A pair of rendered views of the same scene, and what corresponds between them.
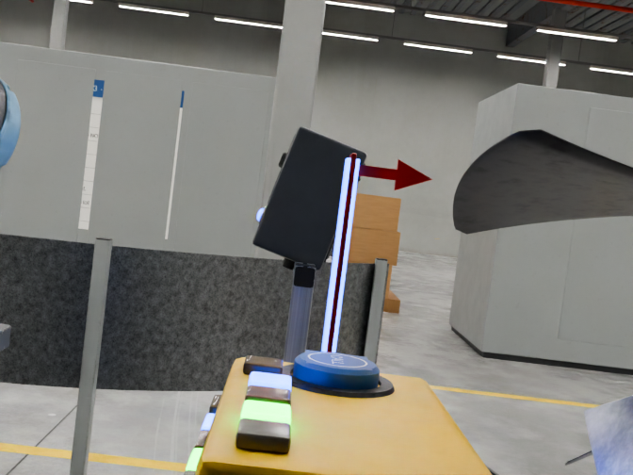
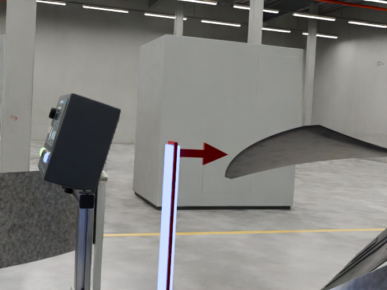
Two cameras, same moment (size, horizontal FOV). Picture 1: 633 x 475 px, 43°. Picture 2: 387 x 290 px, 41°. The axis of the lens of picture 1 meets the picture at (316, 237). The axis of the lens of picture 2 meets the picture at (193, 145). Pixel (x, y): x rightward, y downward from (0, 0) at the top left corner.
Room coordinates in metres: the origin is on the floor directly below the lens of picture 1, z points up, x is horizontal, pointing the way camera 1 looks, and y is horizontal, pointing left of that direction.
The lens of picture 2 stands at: (0.10, 0.12, 1.22)
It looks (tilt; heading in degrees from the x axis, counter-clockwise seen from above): 3 degrees down; 343
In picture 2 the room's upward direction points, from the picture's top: 3 degrees clockwise
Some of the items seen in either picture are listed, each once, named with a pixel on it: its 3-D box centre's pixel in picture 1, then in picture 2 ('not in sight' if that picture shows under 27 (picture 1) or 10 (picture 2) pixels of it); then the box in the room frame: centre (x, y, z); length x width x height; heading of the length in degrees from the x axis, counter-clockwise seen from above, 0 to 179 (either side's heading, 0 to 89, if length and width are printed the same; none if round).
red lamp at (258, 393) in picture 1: (267, 399); not in sight; (0.32, 0.01, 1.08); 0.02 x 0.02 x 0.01; 2
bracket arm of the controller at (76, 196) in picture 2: (303, 269); (79, 192); (1.26, 0.01, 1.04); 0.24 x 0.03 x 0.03; 2
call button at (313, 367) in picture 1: (335, 374); not in sight; (0.37, -0.02, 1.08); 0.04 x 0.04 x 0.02
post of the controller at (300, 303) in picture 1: (297, 333); (83, 240); (1.15, 0.01, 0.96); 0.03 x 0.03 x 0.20; 2
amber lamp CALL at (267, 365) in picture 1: (263, 367); not in sight; (0.37, 0.02, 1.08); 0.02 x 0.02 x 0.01; 2
